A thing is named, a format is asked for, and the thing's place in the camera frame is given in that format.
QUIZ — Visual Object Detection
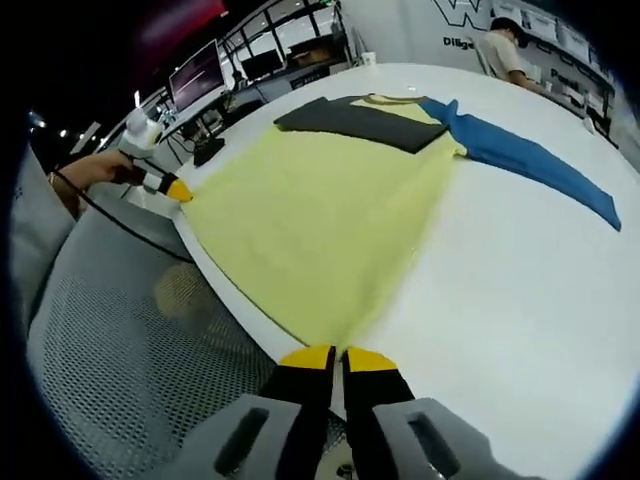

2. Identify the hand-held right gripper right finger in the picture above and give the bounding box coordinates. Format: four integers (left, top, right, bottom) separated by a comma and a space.
342, 345, 504, 480

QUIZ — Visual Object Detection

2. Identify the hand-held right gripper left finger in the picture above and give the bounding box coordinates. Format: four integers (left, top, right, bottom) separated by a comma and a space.
182, 343, 337, 480

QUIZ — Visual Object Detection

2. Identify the yellow colour-block garment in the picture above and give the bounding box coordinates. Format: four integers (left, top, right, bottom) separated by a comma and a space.
178, 92, 623, 351

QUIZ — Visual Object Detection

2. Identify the person's left hand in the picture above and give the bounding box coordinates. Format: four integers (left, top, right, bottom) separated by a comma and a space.
53, 151, 146, 194

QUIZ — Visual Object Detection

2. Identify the small black device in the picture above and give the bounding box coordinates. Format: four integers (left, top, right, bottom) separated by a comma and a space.
193, 139, 226, 167

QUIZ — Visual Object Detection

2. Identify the large computer monitor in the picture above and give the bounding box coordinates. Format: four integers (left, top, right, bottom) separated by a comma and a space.
168, 38, 227, 114

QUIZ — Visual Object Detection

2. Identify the small black computer monitor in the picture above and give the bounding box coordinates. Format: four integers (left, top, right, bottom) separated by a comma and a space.
241, 49, 287, 81

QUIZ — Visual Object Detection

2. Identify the person's grey clothing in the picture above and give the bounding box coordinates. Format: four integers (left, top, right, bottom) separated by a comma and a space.
9, 144, 81, 311

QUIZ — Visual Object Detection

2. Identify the grey mesh office chair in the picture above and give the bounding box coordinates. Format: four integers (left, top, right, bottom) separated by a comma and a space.
24, 204, 351, 480

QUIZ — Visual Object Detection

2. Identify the black display screen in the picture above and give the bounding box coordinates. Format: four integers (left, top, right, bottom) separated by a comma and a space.
287, 34, 351, 69

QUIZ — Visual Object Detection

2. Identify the grey metal shelving unit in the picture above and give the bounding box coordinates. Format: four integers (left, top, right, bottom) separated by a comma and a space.
492, 0, 621, 149

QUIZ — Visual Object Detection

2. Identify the row of white storage bins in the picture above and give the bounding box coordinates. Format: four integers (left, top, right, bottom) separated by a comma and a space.
519, 9, 601, 64

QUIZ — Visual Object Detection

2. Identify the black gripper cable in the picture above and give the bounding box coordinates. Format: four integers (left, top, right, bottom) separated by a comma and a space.
52, 172, 194, 264

